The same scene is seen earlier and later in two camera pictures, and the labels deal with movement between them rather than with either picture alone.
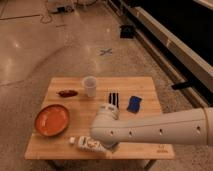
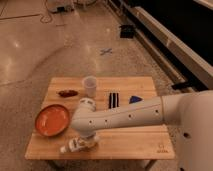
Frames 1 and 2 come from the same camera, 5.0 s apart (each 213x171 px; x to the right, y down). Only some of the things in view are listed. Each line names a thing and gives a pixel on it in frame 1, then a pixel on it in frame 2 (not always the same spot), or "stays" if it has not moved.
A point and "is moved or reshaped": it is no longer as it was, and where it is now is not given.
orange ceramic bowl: x=51 y=120 stays
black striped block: x=114 y=99 stays
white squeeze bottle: x=86 y=143 is moved or reshaped
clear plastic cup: x=90 y=85 stays
